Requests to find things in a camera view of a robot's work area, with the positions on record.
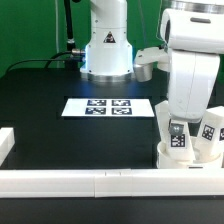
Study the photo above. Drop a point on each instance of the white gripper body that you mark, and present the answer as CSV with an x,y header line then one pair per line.
x,y
192,78

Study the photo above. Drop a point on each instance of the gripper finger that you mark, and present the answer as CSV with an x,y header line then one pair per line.
x,y
175,127

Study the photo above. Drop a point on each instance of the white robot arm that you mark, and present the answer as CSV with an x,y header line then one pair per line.
x,y
193,42

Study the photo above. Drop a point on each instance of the white U-shaped fence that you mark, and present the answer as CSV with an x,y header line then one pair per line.
x,y
104,183

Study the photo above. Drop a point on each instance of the white marker sheet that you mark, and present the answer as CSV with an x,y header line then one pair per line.
x,y
84,107

